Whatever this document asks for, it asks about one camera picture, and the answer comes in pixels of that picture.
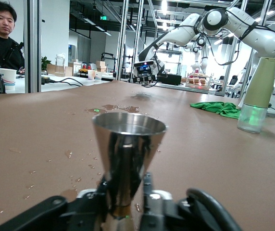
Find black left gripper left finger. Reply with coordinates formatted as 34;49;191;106
0;179;112;231

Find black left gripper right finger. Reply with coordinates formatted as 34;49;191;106
139;172;184;231

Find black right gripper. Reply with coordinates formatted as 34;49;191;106
132;63;165;87

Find steel double jigger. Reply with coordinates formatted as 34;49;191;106
91;112;168;231

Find large spilled liquid puddle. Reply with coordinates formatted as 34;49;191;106
84;103;142;114

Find stacked cardboard boxes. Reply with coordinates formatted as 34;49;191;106
95;60;107;73

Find white rack with bread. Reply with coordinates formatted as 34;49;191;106
186;72;211;91

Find white desk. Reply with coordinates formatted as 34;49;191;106
0;73;111;96

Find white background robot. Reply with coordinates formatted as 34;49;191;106
190;36;209;75

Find green microfibre cloth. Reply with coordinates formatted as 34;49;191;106
189;102;243;120

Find brown cardboard box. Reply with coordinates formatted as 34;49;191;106
46;64;74;77

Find brown table mat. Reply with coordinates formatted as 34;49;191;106
0;80;275;231

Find clear plastic water jug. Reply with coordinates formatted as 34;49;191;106
54;53;67;77

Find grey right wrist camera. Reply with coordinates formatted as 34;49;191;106
134;61;155;68

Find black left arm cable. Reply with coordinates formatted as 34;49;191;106
178;189;243;231

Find black desk cable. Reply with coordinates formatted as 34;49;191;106
48;78;85;87

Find aluminium frame post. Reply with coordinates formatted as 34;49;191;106
23;0;42;94

